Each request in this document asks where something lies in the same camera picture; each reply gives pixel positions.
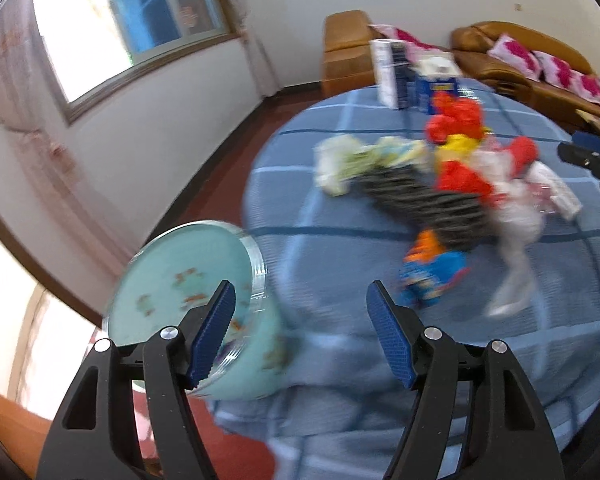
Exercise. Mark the blue white milk carton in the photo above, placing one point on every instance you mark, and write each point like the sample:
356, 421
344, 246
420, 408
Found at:
435, 85

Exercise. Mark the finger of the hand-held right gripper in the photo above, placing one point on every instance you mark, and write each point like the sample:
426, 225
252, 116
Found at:
585, 156
597, 140

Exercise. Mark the yellow mesh bag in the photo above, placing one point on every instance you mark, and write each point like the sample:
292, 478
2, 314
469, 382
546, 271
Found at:
457, 149

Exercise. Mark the brown leather armchair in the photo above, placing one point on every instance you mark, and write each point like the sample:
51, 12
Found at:
345, 60

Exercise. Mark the window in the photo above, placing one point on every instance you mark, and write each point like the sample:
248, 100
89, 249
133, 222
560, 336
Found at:
130, 10

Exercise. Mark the white and blue box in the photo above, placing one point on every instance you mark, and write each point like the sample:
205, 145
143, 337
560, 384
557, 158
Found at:
387, 72

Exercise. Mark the brown leather sofa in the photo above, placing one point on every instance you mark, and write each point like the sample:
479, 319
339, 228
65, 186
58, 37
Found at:
480, 60

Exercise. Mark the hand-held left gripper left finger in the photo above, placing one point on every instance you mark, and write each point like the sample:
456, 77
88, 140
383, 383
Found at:
212, 330

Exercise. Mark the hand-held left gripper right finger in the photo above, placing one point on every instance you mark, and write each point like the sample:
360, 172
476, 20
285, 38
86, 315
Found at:
390, 340

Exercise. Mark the pink white cloth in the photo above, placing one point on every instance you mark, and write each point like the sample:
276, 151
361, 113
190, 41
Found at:
400, 37

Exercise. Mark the white plastic bag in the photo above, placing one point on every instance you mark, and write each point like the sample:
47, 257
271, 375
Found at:
517, 215

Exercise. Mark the crumpled white yellow packet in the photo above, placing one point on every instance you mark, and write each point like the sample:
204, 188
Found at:
340, 165

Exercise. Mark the light blue round stool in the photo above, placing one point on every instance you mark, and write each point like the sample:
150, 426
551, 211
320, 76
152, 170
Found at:
180, 260

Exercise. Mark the clear plastic wrapper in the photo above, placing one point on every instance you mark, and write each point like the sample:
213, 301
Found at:
555, 190

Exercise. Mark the pink white patterned pillow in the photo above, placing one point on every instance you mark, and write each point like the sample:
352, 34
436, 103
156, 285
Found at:
555, 67
592, 89
512, 55

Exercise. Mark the blue orange snack packet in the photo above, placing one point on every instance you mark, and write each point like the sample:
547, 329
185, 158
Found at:
430, 270

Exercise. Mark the white curtain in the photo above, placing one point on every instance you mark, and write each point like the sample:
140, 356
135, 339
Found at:
255, 35

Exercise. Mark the black striped cloth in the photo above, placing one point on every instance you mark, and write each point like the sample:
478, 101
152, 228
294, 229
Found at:
430, 205

